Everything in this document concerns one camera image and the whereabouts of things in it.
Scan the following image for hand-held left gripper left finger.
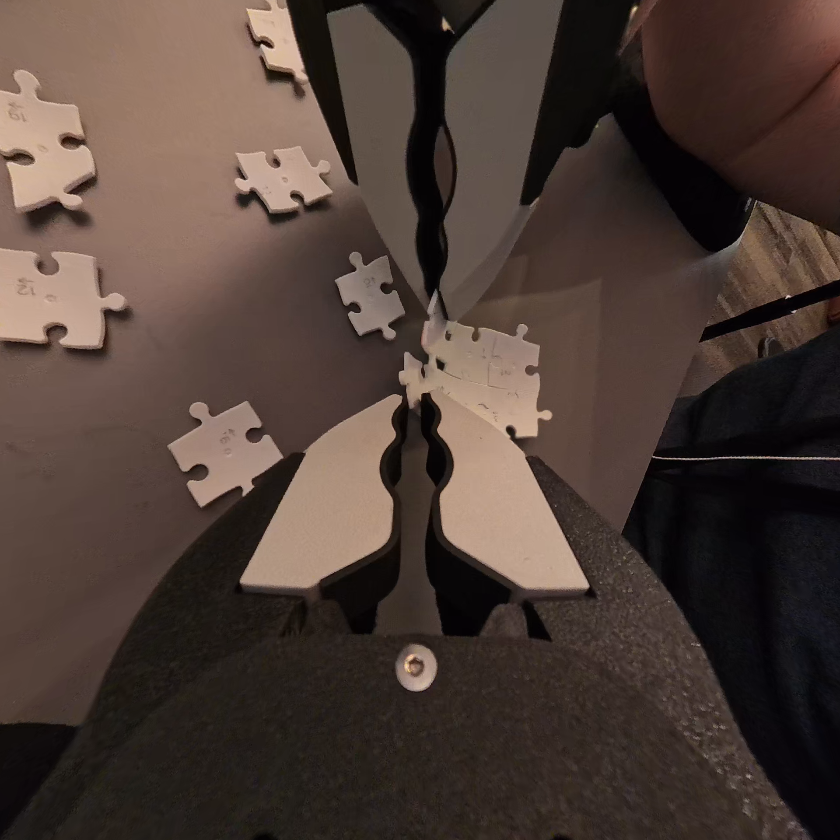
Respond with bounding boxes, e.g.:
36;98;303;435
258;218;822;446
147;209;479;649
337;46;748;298
239;394;409;636

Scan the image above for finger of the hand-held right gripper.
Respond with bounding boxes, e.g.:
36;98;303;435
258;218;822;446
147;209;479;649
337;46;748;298
433;0;567;316
325;7;442;312

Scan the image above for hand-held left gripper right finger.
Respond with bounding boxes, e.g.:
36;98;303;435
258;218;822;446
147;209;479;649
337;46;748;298
420;391;592;637

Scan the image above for joined puzzle piece section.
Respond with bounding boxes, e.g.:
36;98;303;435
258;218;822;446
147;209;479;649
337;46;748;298
398;319;553;441

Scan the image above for single white puzzle piece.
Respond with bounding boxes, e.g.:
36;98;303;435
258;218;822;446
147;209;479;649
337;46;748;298
422;290;457;358

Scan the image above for white puzzle pieces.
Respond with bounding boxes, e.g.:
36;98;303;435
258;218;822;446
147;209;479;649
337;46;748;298
0;0;406;509

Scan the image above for person's right forearm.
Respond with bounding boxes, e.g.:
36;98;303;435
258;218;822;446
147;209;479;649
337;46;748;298
640;0;840;234

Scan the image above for black chair base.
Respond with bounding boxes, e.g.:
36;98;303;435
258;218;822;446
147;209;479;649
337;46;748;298
699;281;840;343

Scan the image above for white drawstring cord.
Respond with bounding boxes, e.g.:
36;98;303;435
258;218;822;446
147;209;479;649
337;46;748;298
653;453;840;472

